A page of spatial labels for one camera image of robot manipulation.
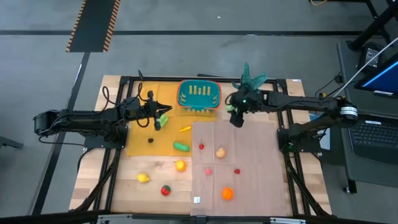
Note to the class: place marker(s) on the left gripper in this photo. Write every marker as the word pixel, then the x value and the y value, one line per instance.
pixel 150 112

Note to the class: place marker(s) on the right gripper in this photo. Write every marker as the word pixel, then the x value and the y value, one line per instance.
pixel 241 105

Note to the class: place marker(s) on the green toy lettuce leaf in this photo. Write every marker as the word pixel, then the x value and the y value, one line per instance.
pixel 163 120

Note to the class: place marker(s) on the green toy pea pod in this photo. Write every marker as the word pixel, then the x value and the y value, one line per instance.
pixel 181 147

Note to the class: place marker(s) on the tan toy potato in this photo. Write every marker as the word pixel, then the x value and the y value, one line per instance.
pixel 220 152

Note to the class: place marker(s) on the red toy cherry with stem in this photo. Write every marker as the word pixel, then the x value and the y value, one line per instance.
pixel 201 146

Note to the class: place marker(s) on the smooth orange toy fruit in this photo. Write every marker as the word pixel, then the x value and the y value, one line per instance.
pixel 180 165

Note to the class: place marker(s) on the red toy strawberry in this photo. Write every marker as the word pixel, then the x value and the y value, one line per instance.
pixel 237 171

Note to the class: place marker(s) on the yellow toy lemon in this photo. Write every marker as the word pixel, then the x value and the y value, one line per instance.
pixel 143 177

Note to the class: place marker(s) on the ridged orange toy tangerine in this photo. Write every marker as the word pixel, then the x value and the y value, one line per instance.
pixel 227 193

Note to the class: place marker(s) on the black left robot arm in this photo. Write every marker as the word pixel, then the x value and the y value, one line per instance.
pixel 77 121

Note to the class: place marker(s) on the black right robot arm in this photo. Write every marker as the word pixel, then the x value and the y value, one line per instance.
pixel 304 102

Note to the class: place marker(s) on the snake plant in white pot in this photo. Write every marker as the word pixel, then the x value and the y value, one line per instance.
pixel 248 77

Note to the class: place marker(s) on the teal basket with orange rim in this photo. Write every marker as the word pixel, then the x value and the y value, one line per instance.
pixel 183 87

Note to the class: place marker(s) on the yellow cloth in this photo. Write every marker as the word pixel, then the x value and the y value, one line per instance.
pixel 140 146

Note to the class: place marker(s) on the beige cloth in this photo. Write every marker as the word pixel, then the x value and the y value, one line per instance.
pixel 258 174

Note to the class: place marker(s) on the pink toy peach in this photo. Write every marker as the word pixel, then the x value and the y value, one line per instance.
pixel 208 171

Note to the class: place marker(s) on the red green toy watermelon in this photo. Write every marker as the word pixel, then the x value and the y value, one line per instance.
pixel 165 190

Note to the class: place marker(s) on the pale blue white box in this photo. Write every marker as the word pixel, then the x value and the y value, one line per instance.
pixel 326 141

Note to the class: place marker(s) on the white cloth label tag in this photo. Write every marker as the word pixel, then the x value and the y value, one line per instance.
pixel 196 199

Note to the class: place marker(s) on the black hazard-striped floor mat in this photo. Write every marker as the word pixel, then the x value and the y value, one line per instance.
pixel 93 25

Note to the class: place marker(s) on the black laptop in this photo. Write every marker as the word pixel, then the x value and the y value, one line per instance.
pixel 373 140

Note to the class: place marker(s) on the black power adapter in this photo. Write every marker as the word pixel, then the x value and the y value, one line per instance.
pixel 370 56

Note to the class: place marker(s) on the grey side table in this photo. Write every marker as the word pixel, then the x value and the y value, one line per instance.
pixel 367 174

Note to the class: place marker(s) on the monitor with blue screen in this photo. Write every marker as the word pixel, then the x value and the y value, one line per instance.
pixel 382 81

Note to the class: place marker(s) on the black tripod stand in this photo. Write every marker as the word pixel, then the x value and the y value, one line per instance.
pixel 373 28

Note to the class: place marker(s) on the dark grey furniture foot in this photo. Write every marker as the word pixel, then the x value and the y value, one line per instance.
pixel 11 143

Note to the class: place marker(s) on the black aluminium table frame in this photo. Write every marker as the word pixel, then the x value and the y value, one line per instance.
pixel 168 78

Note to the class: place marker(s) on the small black camera box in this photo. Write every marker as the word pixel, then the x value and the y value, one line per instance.
pixel 201 220

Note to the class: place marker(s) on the silver aluminium bracket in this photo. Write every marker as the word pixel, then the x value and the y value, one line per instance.
pixel 115 219
pixel 287 221

